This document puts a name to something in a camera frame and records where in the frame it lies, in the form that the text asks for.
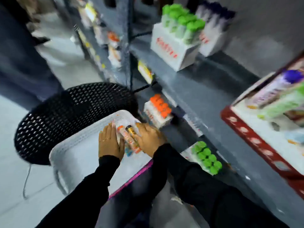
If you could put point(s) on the white plastic basket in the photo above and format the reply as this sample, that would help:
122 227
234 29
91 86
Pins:
80 159

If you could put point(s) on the red and white display box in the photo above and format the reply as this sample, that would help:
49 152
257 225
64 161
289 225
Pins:
261 144

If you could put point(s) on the person's left forearm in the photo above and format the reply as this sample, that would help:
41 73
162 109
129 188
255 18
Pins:
87 194

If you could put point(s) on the purple-capped tube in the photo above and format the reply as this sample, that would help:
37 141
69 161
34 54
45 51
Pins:
275 87

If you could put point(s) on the dark garment with pink trim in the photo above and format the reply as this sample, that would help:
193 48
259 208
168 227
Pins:
135 199

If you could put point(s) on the box of orange-capped tubes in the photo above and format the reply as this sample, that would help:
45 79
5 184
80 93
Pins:
156 113

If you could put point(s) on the light green tube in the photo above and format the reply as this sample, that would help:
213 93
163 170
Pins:
282 104

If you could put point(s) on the white shelf label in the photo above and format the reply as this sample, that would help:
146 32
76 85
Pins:
193 124

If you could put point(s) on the box of green-capped tubes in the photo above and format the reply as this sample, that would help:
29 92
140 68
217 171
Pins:
174 45

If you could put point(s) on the person's right fingers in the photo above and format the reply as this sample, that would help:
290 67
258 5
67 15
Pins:
142 129

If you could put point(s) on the person's left hand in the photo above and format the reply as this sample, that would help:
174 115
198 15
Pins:
109 146

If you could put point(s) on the yellow packet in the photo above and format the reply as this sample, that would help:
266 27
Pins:
145 72

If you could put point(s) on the small pack of green-capped tubes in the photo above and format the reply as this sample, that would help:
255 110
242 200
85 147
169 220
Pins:
205 157

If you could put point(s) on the orange glue stick packet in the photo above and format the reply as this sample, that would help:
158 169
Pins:
129 140

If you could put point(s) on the box of dark-blue-capped tubes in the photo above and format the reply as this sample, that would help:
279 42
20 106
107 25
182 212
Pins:
213 33

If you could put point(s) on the person's right hand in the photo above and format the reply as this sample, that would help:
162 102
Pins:
150 140

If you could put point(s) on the grey metal shelving unit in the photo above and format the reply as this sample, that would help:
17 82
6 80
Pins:
204 90

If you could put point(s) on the person's right forearm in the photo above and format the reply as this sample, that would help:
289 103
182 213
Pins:
209 192

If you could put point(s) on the person's left fingers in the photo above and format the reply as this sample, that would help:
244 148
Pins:
108 132

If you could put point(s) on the row of assorted packets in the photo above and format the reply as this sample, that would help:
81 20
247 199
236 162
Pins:
111 45

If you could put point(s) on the black woven chair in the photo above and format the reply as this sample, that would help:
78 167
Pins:
71 116

